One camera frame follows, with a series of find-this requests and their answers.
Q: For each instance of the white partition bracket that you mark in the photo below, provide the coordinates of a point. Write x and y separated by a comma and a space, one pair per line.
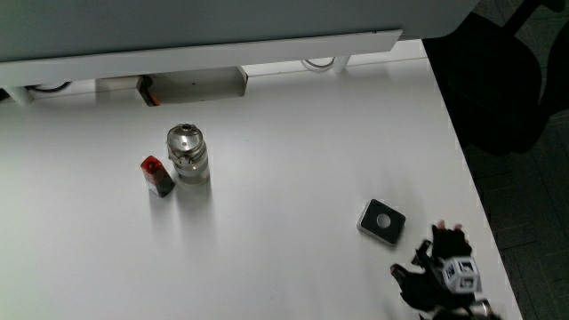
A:
20, 94
340, 65

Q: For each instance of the black square speaker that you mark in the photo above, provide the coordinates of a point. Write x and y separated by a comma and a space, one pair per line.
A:
391, 231

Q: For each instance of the white partition rail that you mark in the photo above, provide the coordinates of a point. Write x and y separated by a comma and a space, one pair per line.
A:
200, 58

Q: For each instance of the red and black small box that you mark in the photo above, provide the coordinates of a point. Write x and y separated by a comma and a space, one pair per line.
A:
156, 178

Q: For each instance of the grey desk partition panel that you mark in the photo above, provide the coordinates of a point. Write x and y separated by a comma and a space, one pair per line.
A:
200, 22

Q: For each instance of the silver metal bottle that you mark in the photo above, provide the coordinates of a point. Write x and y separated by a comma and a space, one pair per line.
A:
189, 155

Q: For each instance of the person's right hand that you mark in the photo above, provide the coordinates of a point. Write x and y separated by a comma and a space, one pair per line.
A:
427, 289

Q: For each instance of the black office chair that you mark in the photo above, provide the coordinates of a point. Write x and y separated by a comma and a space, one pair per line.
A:
493, 84

